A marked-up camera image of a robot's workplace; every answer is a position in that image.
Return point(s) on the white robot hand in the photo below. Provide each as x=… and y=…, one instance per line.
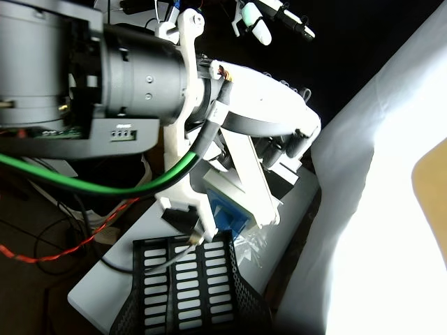
x=272, y=101
x=256, y=21

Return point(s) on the black Let It Be book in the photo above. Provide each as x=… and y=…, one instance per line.
x=283, y=181

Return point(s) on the pale green book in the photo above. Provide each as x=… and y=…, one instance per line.
x=220, y=182

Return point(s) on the blue metal bookend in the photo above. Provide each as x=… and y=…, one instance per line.
x=227, y=216

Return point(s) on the white backdrop sheet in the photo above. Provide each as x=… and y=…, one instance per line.
x=384, y=174

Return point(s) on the clear plastic film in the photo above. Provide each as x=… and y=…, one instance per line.
x=249, y=244

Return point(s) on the white waste bin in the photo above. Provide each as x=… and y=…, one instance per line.
x=146, y=174

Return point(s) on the tan wooden board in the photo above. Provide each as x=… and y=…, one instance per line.
x=433, y=181

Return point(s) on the black three-slot file rack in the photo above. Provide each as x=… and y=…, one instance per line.
x=171, y=296

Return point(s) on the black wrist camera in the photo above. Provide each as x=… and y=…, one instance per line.
x=178, y=218

